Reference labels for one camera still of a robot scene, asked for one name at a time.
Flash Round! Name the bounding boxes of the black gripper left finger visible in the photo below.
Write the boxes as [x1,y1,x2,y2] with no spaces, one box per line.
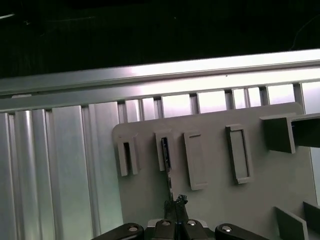
[91,199,178,240]

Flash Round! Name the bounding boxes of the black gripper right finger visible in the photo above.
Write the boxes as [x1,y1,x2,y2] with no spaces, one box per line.
[176,193,273,240]

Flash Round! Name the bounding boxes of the grey parts rack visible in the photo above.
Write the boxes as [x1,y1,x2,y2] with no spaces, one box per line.
[112,101,320,240]

